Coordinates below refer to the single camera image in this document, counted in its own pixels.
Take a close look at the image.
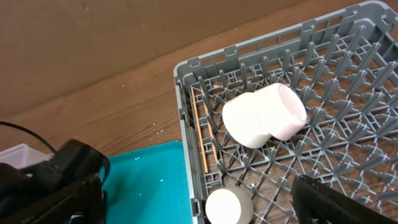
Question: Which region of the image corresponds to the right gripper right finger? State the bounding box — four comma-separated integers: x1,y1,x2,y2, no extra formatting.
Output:
291,175,397,224

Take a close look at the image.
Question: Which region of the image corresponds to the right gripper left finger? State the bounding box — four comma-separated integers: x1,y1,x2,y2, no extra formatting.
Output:
1,174,104,224

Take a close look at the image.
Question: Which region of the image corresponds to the white cup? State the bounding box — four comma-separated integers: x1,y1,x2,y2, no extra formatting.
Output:
205,186,254,224

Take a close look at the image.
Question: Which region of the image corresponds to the white bowl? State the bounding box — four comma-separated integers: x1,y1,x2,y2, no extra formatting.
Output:
254,83,307,141
222,92,271,149

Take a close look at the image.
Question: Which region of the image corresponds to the wooden chopstick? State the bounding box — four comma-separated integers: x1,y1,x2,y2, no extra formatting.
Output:
190,87,208,174
200,87,218,163

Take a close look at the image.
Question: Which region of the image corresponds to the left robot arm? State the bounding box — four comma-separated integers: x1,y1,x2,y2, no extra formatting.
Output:
1,121,111,217

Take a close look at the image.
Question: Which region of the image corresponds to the grey dishwasher rack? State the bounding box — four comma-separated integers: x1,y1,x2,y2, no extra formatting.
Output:
174,1,397,223

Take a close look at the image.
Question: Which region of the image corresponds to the teal plastic tray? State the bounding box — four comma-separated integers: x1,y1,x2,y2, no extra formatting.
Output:
103,141,192,224

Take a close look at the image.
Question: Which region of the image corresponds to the clear plastic bin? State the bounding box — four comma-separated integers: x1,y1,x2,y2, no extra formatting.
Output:
0,144,53,169

